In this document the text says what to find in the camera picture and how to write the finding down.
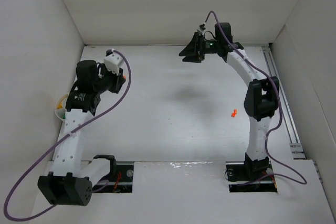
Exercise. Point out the yellow long lego brick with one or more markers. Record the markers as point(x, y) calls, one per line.
point(62, 104)

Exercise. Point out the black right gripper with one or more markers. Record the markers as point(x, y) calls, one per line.
point(197, 46)

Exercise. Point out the small orange lego piece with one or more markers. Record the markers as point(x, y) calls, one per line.
point(234, 113)

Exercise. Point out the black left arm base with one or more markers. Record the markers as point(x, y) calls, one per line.
point(119, 178)

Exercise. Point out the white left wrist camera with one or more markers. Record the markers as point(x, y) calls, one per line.
point(113, 62)

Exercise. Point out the white divided round container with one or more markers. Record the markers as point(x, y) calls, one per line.
point(60, 109)

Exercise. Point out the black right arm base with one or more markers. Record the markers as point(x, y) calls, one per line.
point(240, 181)

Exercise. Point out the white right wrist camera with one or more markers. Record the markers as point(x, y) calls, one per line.
point(202, 29)

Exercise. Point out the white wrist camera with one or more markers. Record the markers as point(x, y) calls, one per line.
point(202, 29)
point(113, 62)

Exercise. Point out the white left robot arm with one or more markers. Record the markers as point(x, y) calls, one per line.
point(68, 183)

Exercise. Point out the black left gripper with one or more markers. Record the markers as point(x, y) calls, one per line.
point(117, 83)

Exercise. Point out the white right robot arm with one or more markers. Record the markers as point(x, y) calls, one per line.
point(260, 102)

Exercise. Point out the aluminium rail at table edge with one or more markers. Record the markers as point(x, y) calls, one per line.
point(294, 140)

